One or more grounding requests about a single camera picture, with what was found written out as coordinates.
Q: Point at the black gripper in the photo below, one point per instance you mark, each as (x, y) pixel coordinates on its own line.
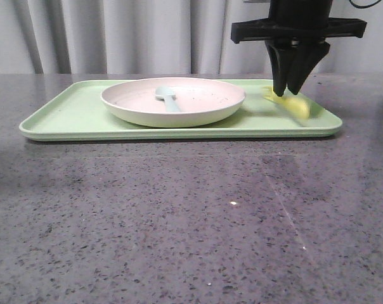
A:
(296, 20)

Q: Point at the yellow plastic fork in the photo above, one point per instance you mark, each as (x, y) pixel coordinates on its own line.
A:
(295, 105)

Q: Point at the white round plate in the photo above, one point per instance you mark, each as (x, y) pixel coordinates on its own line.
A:
(202, 101)

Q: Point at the light blue spoon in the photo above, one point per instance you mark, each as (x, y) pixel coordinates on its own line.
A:
(167, 95)

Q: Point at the light green tray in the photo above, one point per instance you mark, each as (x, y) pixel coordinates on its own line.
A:
(78, 114)

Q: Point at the grey curtain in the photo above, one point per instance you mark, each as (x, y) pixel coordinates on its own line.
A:
(121, 37)

